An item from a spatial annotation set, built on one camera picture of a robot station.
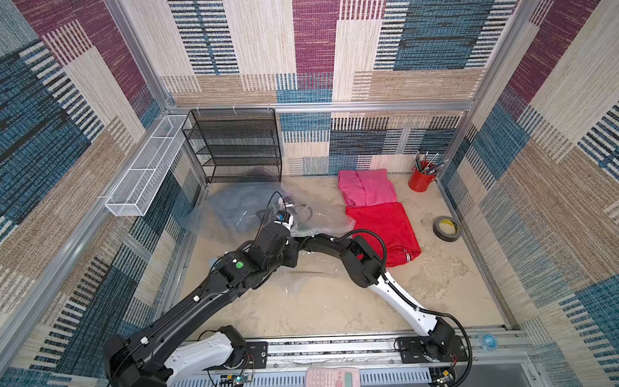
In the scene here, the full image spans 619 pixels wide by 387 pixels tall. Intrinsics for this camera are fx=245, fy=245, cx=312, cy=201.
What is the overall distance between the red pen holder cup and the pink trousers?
0.10m

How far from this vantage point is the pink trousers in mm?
1069

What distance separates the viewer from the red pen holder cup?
1.08 m
